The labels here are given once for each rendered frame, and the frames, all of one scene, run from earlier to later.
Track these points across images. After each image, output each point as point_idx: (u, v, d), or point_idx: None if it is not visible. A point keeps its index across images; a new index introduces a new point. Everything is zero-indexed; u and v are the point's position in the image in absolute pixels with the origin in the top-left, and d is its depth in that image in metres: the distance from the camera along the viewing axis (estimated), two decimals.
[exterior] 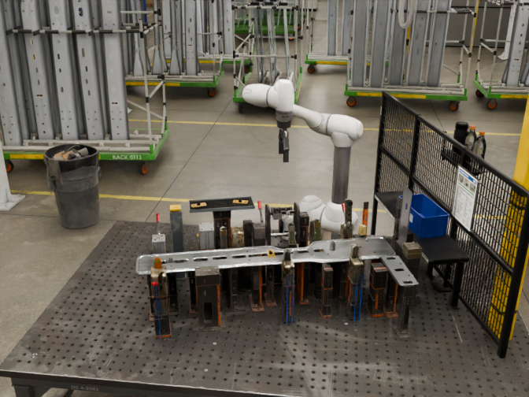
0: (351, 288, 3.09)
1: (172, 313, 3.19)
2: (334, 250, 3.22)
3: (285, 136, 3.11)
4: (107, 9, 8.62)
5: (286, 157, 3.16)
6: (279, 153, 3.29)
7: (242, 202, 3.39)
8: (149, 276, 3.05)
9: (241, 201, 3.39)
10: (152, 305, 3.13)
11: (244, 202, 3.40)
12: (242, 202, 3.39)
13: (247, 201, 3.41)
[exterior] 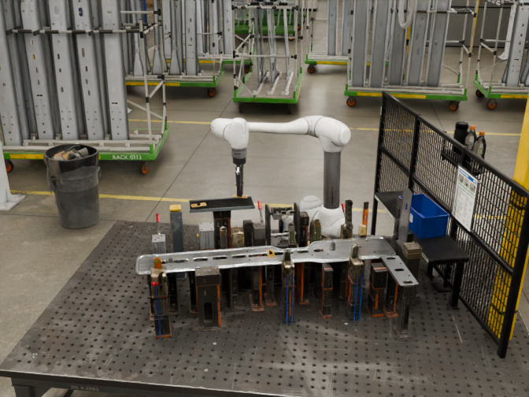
0: (351, 288, 3.09)
1: (172, 313, 3.19)
2: (334, 250, 3.22)
3: (236, 175, 3.28)
4: (107, 9, 8.62)
5: (240, 191, 3.36)
6: None
7: (242, 197, 3.38)
8: (149, 276, 3.05)
9: (241, 195, 3.38)
10: (152, 305, 3.13)
11: (244, 196, 3.39)
12: (242, 197, 3.38)
13: (247, 195, 3.40)
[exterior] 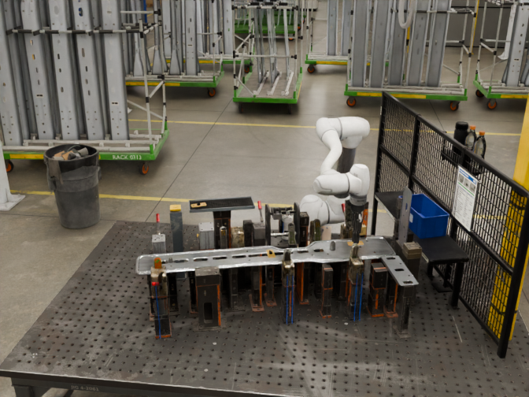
0: (351, 288, 3.09)
1: (172, 313, 3.19)
2: (334, 250, 3.22)
3: (359, 222, 3.12)
4: (107, 9, 8.62)
5: (357, 239, 3.21)
6: (353, 242, 3.24)
7: (358, 244, 3.22)
8: (149, 276, 3.05)
9: None
10: (152, 305, 3.13)
11: (360, 243, 3.23)
12: (359, 243, 3.22)
13: (361, 241, 3.25)
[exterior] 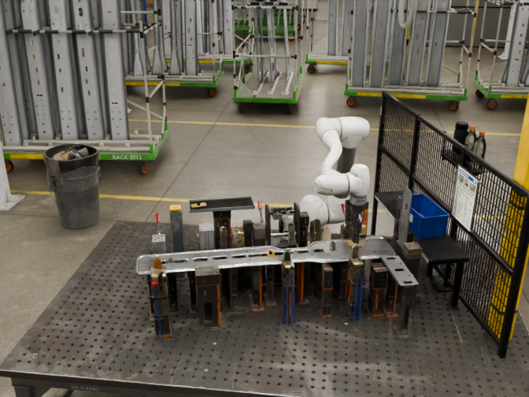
0: (351, 288, 3.09)
1: (172, 313, 3.19)
2: (334, 250, 3.22)
3: (359, 222, 3.12)
4: (107, 9, 8.62)
5: (357, 239, 3.21)
6: (353, 242, 3.24)
7: (358, 244, 3.22)
8: (149, 276, 3.05)
9: None
10: (152, 305, 3.13)
11: (360, 243, 3.23)
12: (359, 244, 3.22)
13: (361, 241, 3.25)
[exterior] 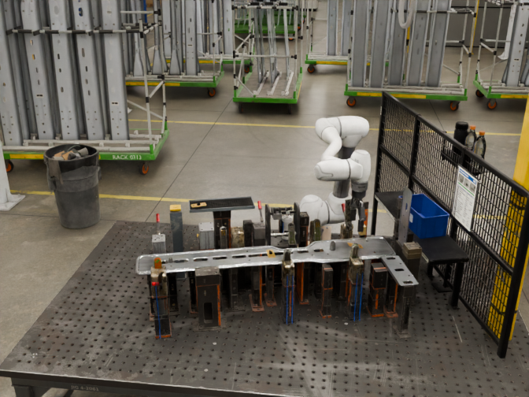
0: (351, 288, 3.09)
1: (172, 313, 3.19)
2: (334, 250, 3.22)
3: (360, 206, 3.07)
4: (107, 9, 8.62)
5: (361, 226, 3.11)
6: (351, 220, 3.25)
7: (358, 246, 3.23)
8: (149, 276, 3.05)
9: (357, 245, 3.23)
10: (152, 305, 3.13)
11: (359, 246, 3.24)
12: (359, 246, 3.23)
13: (361, 245, 3.26)
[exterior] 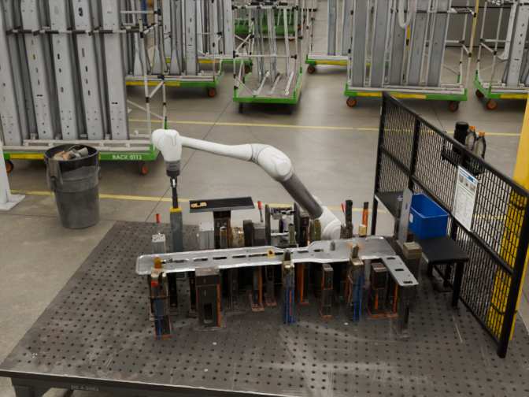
0: (351, 288, 3.09)
1: (172, 313, 3.19)
2: (334, 250, 3.22)
3: (173, 187, 3.24)
4: (107, 9, 8.62)
5: (175, 203, 3.33)
6: (174, 207, 3.35)
7: (358, 246, 3.23)
8: (149, 276, 3.05)
9: (357, 245, 3.23)
10: (152, 305, 3.13)
11: (359, 246, 3.24)
12: (359, 246, 3.23)
13: (361, 245, 3.26)
